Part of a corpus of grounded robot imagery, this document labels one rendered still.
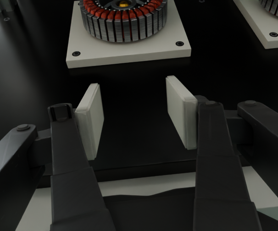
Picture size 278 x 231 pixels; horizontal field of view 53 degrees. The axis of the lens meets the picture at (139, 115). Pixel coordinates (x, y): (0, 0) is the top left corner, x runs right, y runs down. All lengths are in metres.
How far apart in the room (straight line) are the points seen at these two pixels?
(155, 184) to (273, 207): 0.10
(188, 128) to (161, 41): 0.22
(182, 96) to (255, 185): 0.14
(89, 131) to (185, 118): 0.05
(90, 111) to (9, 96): 0.20
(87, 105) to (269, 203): 0.18
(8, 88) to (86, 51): 0.10
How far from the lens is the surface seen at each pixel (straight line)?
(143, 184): 0.26
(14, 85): 0.35
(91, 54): 0.35
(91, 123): 0.16
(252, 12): 0.43
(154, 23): 0.35
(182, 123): 0.16
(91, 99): 0.17
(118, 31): 0.34
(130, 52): 0.34
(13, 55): 0.40
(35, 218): 0.27
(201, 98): 0.18
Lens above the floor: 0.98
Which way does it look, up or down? 49 degrees down
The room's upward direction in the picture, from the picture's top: 5 degrees counter-clockwise
